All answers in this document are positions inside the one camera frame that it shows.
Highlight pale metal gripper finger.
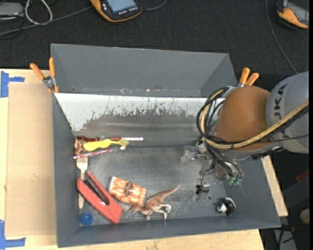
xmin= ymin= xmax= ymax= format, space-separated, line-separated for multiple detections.
xmin=181 ymin=145 xmax=207 ymax=166
xmin=192 ymin=182 xmax=212 ymax=202

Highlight black and white toy animal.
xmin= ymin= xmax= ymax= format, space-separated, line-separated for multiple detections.
xmin=215 ymin=197 xmax=236 ymax=216

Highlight brown toy dinosaur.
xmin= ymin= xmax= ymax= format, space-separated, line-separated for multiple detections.
xmin=128 ymin=184 xmax=181 ymax=221

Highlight pink and white stick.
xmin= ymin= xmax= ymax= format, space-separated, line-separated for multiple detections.
xmin=110 ymin=137 xmax=145 ymax=142

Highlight orange patterned packet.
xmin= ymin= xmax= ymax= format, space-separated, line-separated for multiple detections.
xmin=107 ymin=176 xmax=147 ymax=207

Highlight yellow toothbrush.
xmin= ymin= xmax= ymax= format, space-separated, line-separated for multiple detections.
xmin=82 ymin=139 xmax=130 ymax=152

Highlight pink glitter toothbrush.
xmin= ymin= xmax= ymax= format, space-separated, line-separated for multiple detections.
xmin=73 ymin=146 xmax=127 ymax=160

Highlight grey metal bin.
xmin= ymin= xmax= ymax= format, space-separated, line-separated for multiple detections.
xmin=50 ymin=43 xmax=282 ymax=247

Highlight red flat stapler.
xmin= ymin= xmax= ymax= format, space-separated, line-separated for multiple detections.
xmin=76 ymin=170 xmax=124 ymax=224

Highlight red-brown flat block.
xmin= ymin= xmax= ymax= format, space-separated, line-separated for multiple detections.
xmin=76 ymin=136 xmax=100 ymax=143

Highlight pale wooden fork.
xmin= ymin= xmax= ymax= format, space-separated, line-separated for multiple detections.
xmin=76 ymin=157 xmax=89 ymax=209

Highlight blue bottle cap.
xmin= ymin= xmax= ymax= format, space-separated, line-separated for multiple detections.
xmin=80 ymin=212 xmax=93 ymax=227

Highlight brown cardboard board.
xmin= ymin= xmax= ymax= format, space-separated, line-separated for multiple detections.
xmin=4 ymin=83 xmax=58 ymax=238

